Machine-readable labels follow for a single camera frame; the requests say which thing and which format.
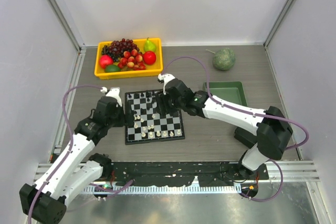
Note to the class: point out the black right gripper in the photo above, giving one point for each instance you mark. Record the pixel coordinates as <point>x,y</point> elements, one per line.
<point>163,107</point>

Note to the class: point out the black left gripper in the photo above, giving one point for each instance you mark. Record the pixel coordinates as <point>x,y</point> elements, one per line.
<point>128,116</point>

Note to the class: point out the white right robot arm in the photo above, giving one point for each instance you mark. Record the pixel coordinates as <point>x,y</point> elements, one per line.
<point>268,129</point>

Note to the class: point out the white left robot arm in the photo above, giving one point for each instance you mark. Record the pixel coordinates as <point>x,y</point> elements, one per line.
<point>48,198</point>

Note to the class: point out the black white chessboard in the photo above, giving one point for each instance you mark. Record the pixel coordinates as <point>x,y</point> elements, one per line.
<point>147,125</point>

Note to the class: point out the yellow plastic fruit bin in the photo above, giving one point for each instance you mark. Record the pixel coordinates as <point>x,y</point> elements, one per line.
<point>151,70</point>

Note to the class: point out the red apple right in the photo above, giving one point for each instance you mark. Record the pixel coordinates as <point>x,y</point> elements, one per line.
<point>149,57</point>

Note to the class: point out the red apple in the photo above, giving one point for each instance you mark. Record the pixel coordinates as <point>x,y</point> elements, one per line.
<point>149,57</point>
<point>105,61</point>

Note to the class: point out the red cherry cluster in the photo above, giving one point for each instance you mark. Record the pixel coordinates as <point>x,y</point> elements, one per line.
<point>132,60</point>

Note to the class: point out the green lime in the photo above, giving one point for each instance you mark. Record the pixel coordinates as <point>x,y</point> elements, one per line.
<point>112,68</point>

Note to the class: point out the green pear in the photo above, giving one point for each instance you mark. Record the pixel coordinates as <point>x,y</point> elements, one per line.
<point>149,45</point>

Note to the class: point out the red apple left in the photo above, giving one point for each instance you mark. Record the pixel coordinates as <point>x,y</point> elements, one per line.
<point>105,61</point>

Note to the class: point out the dark red grape bunch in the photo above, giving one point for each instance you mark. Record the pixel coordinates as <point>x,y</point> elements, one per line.
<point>116,49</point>

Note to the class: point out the green plastic tray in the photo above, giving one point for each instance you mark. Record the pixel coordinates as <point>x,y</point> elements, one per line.
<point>231,91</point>

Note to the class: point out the green round melon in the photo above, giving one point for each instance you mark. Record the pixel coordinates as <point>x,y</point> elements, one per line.
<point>223,59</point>

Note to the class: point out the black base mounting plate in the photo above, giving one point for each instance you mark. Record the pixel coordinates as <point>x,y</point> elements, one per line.
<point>178,174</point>

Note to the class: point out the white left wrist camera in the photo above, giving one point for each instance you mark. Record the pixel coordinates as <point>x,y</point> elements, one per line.
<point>113,92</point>

